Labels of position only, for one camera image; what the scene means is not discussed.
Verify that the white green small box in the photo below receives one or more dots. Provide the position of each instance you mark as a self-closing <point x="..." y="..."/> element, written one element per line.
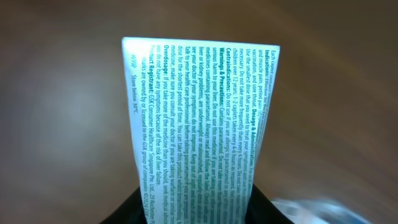
<point x="198" y="111"/>

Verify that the clear plastic container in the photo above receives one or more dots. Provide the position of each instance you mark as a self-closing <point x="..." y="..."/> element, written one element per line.
<point x="318" y="212"/>

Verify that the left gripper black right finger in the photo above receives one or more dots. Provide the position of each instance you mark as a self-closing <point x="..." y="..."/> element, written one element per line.
<point x="262" y="211"/>

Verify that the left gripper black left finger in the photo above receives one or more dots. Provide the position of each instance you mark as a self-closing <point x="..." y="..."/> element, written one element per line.
<point x="131" y="211"/>

